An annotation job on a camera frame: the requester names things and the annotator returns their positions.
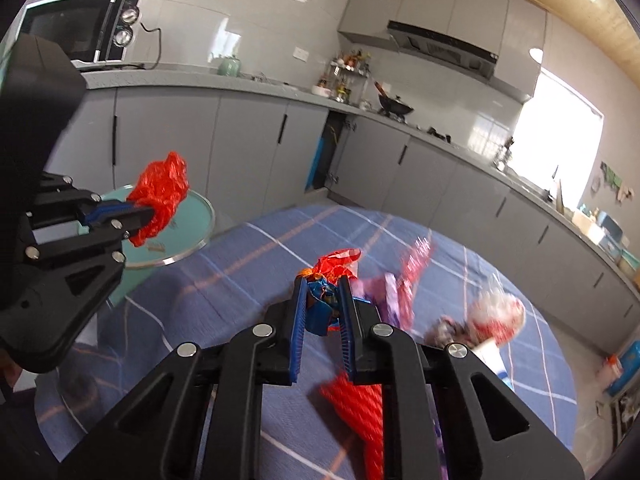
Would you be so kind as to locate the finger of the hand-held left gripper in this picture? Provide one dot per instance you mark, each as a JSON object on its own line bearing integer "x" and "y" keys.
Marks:
{"x": 107, "y": 211}
{"x": 75, "y": 250}

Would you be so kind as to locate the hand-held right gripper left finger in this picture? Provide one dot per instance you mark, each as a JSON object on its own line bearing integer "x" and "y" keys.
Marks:
{"x": 297, "y": 332}

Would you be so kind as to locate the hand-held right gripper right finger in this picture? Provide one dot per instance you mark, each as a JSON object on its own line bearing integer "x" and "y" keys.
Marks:
{"x": 347, "y": 332}

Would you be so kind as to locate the blue snack wrapper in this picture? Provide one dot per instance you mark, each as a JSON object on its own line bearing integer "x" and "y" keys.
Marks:
{"x": 320, "y": 310}

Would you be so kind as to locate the purple snack wrapper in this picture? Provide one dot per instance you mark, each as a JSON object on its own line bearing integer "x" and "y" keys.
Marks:
{"x": 387, "y": 300}

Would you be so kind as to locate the red plastic bag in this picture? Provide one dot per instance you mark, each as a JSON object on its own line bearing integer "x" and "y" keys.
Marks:
{"x": 162, "y": 187}

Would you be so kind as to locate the red mesh bag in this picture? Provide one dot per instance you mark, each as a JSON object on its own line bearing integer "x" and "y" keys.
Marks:
{"x": 357, "y": 415}

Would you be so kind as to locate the red white wrapper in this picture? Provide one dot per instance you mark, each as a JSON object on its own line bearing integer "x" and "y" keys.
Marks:
{"x": 497, "y": 317}

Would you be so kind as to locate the red orange wrapper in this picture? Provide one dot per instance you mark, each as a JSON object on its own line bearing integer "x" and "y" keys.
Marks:
{"x": 335, "y": 262}

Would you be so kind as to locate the black white microwave oven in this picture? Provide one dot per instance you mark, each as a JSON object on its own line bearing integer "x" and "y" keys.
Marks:
{"x": 65, "y": 25}

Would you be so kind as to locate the blue plaid tablecloth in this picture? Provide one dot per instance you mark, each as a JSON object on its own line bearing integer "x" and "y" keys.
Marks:
{"x": 240, "y": 270}

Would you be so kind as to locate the dark crumpled wrapper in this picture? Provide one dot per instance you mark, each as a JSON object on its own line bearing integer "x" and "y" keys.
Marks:
{"x": 447, "y": 331}

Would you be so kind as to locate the red transparent wrapper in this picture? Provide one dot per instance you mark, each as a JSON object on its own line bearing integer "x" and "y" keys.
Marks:
{"x": 417, "y": 260}

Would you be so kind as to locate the white paper scrap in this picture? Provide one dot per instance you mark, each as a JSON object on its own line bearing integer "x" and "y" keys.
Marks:
{"x": 492, "y": 357}

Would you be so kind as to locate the grey lower cabinets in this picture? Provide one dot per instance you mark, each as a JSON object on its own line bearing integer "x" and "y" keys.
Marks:
{"x": 250, "y": 150}

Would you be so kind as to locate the grey cabinets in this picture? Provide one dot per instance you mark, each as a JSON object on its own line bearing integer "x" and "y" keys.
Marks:
{"x": 250, "y": 150}
{"x": 450, "y": 0}

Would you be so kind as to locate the green ceramic teapot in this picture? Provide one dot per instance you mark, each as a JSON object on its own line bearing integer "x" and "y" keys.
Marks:
{"x": 230, "y": 66}

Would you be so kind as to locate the grey kitchen countertop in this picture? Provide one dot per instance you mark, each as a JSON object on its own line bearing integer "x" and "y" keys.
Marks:
{"x": 280, "y": 87}

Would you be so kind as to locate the black wok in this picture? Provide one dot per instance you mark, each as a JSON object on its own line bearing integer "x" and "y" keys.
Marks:
{"x": 395, "y": 105}

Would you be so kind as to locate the utensil holder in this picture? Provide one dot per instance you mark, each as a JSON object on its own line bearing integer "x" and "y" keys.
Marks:
{"x": 504, "y": 155}

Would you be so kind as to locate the white bowl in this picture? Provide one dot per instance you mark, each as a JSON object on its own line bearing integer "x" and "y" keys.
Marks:
{"x": 321, "y": 90}

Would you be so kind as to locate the metal spice rack with bottles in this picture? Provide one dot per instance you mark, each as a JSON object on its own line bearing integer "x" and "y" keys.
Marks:
{"x": 345, "y": 72}

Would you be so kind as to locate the blue box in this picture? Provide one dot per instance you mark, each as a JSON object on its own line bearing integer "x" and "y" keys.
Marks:
{"x": 625, "y": 367}

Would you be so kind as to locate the bright window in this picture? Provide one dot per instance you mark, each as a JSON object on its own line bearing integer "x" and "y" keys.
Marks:
{"x": 560, "y": 140}

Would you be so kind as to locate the black range hood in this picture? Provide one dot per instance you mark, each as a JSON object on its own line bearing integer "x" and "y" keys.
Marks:
{"x": 445, "y": 47}

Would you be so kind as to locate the grey upper cabinets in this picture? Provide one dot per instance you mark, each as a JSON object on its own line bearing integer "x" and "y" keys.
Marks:
{"x": 450, "y": 0}

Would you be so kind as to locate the white wall socket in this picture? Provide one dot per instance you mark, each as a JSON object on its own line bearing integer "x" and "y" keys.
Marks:
{"x": 302, "y": 53}

